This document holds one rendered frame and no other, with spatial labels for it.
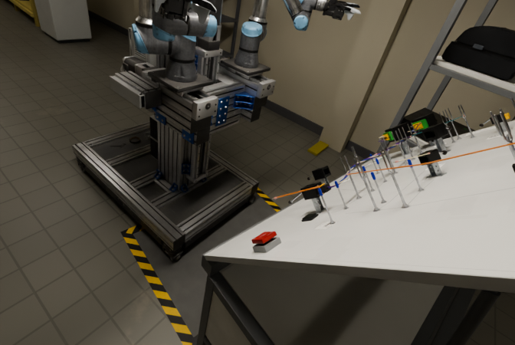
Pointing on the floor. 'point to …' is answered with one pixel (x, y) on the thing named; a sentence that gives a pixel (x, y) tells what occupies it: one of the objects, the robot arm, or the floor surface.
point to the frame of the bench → (217, 281)
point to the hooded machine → (60, 0)
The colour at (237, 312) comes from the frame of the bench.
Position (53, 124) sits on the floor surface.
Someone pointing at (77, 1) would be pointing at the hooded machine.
